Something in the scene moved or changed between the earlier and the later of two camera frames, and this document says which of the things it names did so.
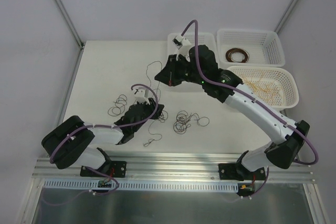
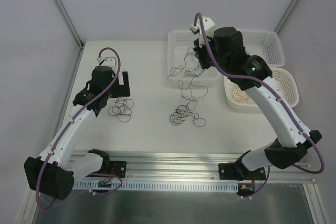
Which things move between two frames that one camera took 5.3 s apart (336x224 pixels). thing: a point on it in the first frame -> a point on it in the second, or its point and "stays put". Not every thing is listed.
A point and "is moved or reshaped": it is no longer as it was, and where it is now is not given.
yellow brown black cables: (181, 124) is moved or reshaped
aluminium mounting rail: (197, 166) stays put
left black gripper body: (148, 109) -> (121, 89)
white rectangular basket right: (263, 46) stays put
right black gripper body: (175, 67) -> (200, 54)
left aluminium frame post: (67, 18) stays put
